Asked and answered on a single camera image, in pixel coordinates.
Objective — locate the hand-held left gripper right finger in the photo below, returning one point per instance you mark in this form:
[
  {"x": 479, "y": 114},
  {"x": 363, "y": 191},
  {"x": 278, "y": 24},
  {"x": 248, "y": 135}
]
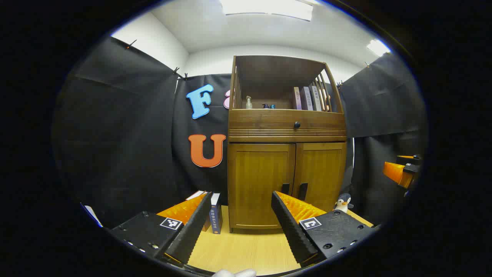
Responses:
[{"x": 291, "y": 227}]

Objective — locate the small ceiling light panel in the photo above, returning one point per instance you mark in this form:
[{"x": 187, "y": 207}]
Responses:
[{"x": 378, "y": 47}]

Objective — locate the wooden double-door shoe cabinet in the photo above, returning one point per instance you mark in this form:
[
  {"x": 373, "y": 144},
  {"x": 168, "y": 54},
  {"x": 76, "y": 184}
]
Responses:
[{"x": 286, "y": 132}]

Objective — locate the penguin plush toy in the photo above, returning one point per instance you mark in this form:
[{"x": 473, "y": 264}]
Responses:
[{"x": 343, "y": 203}]

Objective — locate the clear pump bottle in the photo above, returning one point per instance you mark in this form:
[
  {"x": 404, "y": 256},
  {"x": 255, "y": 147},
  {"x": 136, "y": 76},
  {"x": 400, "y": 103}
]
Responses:
[{"x": 249, "y": 103}]

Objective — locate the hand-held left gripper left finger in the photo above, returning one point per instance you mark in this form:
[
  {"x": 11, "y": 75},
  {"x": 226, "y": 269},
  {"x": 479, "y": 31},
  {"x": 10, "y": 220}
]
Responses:
[{"x": 194, "y": 227}]

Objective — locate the upright white book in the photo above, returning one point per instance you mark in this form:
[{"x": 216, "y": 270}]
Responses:
[{"x": 316, "y": 98}]

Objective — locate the white thin sheet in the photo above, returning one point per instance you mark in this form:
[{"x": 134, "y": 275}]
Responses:
[{"x": 92, "y": 215}]

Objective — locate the large ceiling light panel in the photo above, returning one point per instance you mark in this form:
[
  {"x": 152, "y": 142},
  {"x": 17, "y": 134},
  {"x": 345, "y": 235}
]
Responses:
[{"x": 269, "y": 7}]

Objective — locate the upright pale book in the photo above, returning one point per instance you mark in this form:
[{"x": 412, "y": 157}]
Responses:
[{"x": 297, "y": 99}]

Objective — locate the wooden shoe cabinet door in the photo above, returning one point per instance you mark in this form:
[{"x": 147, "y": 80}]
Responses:
[
  {"x": 323, "y": 169},
  {"x": 257, "y": 184}
]

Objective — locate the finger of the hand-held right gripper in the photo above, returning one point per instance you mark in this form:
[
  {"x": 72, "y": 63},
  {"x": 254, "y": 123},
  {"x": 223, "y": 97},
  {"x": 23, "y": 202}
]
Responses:
[
  {"x": 408, "y": 157},
  {"x": 396, "y": 173}
]

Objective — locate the dark blue book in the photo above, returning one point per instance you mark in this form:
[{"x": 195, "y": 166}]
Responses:
[{"x": 216, "y": 217}]

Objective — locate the wooden cabinet drawer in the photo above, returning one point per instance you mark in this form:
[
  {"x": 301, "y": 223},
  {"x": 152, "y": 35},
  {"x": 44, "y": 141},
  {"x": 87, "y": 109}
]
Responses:
[{"x": 269, "y": 119}]

